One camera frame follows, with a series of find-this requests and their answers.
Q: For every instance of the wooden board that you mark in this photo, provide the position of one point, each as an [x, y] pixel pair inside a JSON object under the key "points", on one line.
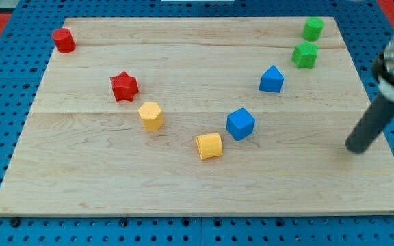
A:
{"points": [[82, 154]]}

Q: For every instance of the yellow half-round block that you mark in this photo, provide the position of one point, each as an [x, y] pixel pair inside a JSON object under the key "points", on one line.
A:
{"points": [[209, 145]]}

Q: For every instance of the red cylinder block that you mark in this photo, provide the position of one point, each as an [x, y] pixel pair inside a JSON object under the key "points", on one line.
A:
{"points": [[63, 40]]}

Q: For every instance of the blue cube block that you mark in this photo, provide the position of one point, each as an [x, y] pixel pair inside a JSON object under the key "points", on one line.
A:
{"points": [[240, 124]]}

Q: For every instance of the green cylinder block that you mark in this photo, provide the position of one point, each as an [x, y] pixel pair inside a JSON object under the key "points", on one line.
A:
{"points": [[312, 29]]}

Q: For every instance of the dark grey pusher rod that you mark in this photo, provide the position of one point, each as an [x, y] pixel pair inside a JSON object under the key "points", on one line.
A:
{"points": [[372, 123]]}

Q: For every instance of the green star block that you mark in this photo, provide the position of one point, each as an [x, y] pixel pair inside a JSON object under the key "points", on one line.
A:
{"points": [[305, 55]]}

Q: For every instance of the red star block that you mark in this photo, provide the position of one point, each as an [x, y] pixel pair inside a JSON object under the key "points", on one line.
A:
{"points": [[124, 87]]}

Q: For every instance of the yellow hexagon block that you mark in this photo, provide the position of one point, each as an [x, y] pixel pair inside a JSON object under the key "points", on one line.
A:
{"points": [[151, 116]]}

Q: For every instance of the blue house-shaped block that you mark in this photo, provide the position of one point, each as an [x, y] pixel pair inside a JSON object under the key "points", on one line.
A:
{"points": [[272, 80]]}

